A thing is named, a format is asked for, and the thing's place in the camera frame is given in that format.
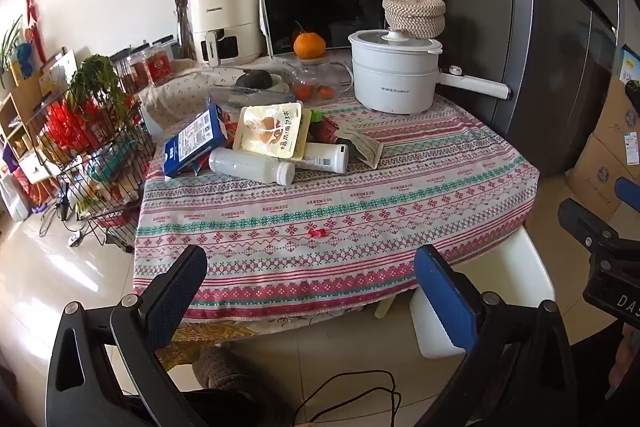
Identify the white floral cloth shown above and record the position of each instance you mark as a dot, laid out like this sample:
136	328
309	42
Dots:
185	89

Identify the white electric cooking pot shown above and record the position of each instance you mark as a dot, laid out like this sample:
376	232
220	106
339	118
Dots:
395	77

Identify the yellow patterned cloth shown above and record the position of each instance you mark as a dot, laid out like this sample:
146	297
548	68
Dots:
205	342

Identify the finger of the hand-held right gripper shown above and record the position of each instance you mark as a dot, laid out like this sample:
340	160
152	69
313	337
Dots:
629	192
595	227

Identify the wooden shelf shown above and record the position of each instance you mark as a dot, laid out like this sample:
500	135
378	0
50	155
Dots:
25	117

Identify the white plastic bottle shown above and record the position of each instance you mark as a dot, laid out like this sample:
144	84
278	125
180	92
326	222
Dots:
245	164

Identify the dark lid glass jar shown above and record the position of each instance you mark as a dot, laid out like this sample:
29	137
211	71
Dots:
131	72

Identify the beige snack packet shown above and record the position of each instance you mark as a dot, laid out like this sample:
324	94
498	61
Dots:
270	129

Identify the green leafy vegetable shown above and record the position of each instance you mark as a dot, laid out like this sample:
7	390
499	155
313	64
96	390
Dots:
97	82

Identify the cream air fryer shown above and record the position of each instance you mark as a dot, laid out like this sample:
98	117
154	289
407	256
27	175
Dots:
225	19

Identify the black microwave oven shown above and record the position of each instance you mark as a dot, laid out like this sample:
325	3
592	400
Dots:
325	9

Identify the brown knit slipper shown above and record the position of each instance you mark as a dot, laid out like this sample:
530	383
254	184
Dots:
220	367

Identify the dark red wrapper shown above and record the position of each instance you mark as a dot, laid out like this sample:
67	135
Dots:
332	129

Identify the orange with stem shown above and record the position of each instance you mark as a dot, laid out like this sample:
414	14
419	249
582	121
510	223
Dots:
309	46

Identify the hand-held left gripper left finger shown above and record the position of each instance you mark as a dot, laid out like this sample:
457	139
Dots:
176	287

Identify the dark green squash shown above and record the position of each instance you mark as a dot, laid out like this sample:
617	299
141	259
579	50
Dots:
254	79

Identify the beige paper sachet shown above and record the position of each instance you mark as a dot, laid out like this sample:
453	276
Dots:
365	147

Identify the red plastic bag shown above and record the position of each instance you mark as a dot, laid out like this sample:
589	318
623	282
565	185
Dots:
65	129

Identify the grey refrigerator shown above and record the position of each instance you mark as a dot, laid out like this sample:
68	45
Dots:
540	32

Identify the large cardboard box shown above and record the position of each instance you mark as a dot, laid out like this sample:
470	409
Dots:
595	179

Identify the blue cardboard box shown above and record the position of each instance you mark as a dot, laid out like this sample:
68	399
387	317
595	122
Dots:
195	142

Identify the woven lidded basket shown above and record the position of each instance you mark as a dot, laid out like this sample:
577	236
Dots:
415	14

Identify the white plastic stool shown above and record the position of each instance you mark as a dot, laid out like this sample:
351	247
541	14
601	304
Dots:
505	272

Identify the glass teapot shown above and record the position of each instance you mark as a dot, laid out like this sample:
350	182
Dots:
320	79

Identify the white tube with barcode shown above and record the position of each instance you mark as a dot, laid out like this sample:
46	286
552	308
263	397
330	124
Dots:
325	157

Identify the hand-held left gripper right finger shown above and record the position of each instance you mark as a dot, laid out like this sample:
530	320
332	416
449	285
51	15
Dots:
442	294

